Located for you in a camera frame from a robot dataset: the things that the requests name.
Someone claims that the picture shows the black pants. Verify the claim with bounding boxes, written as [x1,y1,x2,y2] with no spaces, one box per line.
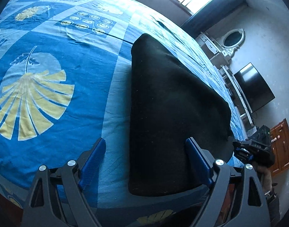
[128,33,233,197]

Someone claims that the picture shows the white dressing table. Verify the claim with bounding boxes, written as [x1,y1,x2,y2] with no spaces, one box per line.
[195,32,232,70]

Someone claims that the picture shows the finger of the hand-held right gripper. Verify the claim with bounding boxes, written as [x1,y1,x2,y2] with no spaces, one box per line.
[232,140,253,163]

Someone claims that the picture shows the person's right hand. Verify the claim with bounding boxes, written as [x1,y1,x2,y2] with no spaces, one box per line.
[256,166,273,192]

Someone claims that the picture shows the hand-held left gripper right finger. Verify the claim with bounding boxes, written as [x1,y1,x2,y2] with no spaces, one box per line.
[185,137,271,227]

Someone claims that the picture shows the flat screen television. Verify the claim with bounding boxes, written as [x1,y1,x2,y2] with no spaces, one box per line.
[233,63,276,113]

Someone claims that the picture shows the white television stand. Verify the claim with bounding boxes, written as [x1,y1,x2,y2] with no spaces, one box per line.
[220,65,256,126]

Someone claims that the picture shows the brown wooden cabinet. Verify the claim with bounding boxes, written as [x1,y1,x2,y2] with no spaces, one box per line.
[269,119,289,176]

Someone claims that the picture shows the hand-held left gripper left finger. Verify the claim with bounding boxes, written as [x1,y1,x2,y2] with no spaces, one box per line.
[22,138,106,227]

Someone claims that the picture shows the oval white vanity mirror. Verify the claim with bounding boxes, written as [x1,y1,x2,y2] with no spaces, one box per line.
[221,28,246,57]

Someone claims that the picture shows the dark curtain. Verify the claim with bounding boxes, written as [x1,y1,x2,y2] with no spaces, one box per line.
[181,0,245,35]

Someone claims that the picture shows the blue patterned bedsheet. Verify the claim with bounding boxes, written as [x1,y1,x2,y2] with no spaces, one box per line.
[0,0,248,227]

